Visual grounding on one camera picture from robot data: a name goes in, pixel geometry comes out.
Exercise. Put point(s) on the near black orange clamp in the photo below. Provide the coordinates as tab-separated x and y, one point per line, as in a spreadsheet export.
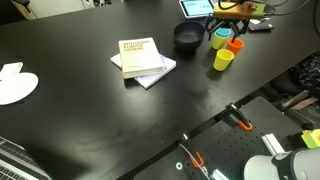
238	117

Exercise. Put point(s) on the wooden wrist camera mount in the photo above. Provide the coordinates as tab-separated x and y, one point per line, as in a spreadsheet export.
231	10

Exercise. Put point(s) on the open laptop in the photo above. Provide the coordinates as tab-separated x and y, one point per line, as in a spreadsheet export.
17	164

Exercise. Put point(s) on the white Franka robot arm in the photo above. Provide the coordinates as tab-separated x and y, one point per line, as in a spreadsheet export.
267	57

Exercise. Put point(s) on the white paper plate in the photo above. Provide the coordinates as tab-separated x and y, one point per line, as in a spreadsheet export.
15	84

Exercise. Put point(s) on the tablet with white frame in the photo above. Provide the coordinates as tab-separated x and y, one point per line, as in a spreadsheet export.
196	8

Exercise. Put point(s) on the black bowl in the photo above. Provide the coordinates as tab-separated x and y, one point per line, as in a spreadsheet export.
188	36

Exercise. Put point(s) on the far black orange clamp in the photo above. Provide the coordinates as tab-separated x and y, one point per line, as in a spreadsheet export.
196	158

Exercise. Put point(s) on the white book underneath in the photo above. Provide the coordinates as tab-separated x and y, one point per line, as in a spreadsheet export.
148	80

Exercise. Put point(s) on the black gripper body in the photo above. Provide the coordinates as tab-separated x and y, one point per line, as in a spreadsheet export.
212	21

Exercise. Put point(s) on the orange plastic cup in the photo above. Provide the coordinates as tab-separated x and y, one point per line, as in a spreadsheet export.
234	45

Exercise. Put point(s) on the blue plastic cup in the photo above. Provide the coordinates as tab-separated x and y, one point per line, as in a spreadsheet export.
223	32

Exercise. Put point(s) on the yellow cup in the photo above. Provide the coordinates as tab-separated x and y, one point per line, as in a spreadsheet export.
223	59
218	41

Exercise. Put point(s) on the black orange clamp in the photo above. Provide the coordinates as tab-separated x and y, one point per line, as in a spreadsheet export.
238	117
196	158

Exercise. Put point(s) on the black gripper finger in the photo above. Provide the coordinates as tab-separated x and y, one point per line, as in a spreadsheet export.
213	29
237	32

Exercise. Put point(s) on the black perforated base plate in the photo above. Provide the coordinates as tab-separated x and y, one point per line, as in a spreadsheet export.
226	148

